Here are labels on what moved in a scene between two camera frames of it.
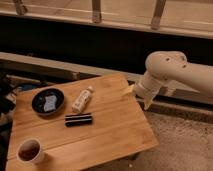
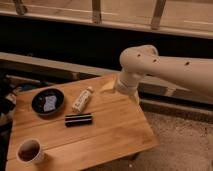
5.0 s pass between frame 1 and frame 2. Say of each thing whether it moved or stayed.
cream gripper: moved
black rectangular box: stayed
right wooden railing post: stayed
